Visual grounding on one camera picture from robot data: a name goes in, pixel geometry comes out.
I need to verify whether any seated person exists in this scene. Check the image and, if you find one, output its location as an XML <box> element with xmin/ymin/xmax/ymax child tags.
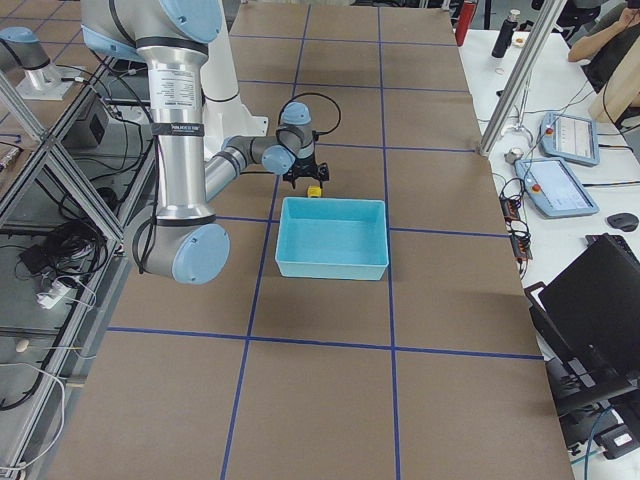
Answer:
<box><xmin>567</xmin><ymin>0</ymin><xmax>640</xmax><ymax>130</ymax></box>

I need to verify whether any black laptop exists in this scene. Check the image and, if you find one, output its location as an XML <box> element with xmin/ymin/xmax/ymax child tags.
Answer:
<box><xmin>527</xmin><ymin>233</ymin><xmax>640</xmax><ymax>401</ymax></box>

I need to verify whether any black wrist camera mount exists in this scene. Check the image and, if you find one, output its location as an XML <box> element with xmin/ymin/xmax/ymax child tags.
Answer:
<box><xmin>316</xmin><ymin>163</ymin><xmax>330</xmax><ymax>184</ymax></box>

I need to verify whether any red bottle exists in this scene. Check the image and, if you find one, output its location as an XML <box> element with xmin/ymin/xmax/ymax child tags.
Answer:
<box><xmin>455</xmin><ymin>0</ymin><xmax>477</xmax><ymax>47</ymax></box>

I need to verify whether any teach pendant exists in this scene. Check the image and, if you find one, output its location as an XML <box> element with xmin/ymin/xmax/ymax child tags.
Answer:
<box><xmin>540</xmin><ymin>112</ymin><xmax>600</xmax><ymax>167</ymax></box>
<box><xmin>514</xmin><ymin>157</ymin><xmax>599</xmax><ymax>218</ymax></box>

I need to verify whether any orange circuit board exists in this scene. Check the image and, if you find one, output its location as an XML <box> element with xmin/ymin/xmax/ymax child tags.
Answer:
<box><xmin>500</xmin><ymin>198</ymin><xmax>532</xmax><ymax>262</ymax></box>

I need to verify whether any black monitor stand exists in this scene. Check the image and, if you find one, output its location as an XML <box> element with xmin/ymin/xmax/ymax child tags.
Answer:
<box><xmin>545</xmin><ymin>351</ymin><xmax>639</xmax><ymax>460</ymax></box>

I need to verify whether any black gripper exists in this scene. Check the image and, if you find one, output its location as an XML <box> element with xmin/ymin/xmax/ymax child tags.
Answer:
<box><xmin>282</xmin><ymin>158</ymin><xmax>322</xmax><ymax>188</ymax></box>

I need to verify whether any light blue plastic bin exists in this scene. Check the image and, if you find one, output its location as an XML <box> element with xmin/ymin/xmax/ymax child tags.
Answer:
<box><xmin>275</xmin><ymin>197</ymin><xmax>389</xmax><ymax>281</ymax></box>

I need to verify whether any white power adapter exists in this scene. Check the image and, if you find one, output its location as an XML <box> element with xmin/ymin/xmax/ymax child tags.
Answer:
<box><xmin>36</xmin><ymin>280</ymin><xmax>70</xmax><ymax>310</ymax></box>

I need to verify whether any aluminium frame post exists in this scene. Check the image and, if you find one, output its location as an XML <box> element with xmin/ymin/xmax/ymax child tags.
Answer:
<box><xmin>477</xmin><ymin>0</ymin><xmax>566</xmax><ymax>157</ymax></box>

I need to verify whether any yellow beetle toy car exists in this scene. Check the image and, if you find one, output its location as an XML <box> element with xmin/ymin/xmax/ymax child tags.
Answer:
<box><xmin>307</xmin><ymin>186</ymin><xmax>323</xmax><ymax>198</ymax></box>

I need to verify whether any near teach pendant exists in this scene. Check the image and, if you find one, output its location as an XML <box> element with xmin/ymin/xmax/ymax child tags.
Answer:
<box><xmin>514</xmin><ymin>157</ymin><xmax>599</xmax><ymax>218</ymax></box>

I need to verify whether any small metal cylinder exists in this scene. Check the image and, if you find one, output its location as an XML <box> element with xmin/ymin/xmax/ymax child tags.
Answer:
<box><xmin>504</xmin><ymin>147</ymin><xmax>524</xmax><ymax>165</ymax></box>

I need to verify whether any far teach pendant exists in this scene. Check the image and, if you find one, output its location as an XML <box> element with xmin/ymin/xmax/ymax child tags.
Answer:
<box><xmin>540</xmin><ymin>112</ymin><xmax>600</xmax><ymax>167</ymax></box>

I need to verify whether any black bottle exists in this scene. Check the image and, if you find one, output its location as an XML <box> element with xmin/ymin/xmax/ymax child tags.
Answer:
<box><xmin>491</xmin><ymin>9</ymin><xmax>520</xmax><ymax>58</ymax></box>

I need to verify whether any black power brick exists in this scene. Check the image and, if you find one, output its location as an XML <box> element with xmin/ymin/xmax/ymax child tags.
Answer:
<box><xmin>18</xmin><ymin>245</ymin><xmax>49</xmax><ymax>274</ymax></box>

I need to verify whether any black computer mouse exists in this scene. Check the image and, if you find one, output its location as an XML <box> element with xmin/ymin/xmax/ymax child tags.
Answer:
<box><xmin>606</xmin><ymin>212</ymin><xmax>639</xmax><ymax>232</ymax></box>

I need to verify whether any white pedestal column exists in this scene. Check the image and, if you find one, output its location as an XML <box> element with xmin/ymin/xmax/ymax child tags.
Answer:
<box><xmin>200</xmin><ymin>1</ymin><xmax>268</xmax><ymax>154</ymax></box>

